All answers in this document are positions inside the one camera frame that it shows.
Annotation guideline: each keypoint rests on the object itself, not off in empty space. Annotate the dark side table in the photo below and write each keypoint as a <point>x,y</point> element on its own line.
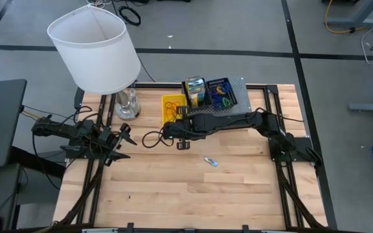
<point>2,194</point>

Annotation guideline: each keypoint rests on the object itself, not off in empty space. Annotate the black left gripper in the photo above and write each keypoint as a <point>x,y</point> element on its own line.
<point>110,142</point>

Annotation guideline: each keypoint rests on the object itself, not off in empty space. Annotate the white shade table lamp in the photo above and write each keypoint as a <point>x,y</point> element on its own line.
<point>96,51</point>

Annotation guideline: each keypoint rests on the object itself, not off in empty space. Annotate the black mesh plastic tray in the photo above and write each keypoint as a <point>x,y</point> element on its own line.
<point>207,94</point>
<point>210,82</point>

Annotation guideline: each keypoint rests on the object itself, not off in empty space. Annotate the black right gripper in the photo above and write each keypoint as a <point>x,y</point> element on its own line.
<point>191,127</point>

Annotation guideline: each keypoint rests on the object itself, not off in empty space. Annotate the small blue white tube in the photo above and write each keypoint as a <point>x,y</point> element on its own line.
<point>210,161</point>

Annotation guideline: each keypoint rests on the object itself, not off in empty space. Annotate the grey perforated metal shelf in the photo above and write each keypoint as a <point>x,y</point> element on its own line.
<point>243,97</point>

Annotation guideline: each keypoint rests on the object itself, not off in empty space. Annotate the grey desk frame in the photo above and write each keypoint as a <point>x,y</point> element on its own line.
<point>345,22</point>

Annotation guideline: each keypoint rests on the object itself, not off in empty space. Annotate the black rubber band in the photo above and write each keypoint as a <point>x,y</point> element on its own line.
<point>171,104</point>

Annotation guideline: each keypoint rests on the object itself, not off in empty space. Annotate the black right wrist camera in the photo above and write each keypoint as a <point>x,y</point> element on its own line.
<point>172,131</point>

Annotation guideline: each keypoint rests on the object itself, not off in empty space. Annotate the black aluminium table frame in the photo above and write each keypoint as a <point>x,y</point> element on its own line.
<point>259,86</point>

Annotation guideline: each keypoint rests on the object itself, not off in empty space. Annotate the yellow plastic basket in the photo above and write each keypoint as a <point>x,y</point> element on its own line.
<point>179,101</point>

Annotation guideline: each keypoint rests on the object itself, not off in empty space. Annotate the green blue card pack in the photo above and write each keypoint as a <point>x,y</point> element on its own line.
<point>195,85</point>

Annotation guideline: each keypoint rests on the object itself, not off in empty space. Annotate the grey desk foot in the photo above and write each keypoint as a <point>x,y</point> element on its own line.
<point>368,107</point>

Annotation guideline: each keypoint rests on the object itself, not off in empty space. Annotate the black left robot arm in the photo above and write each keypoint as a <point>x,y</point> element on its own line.
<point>63,129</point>

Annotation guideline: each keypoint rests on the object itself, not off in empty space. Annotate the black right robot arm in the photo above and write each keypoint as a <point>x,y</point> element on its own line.
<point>232,121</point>

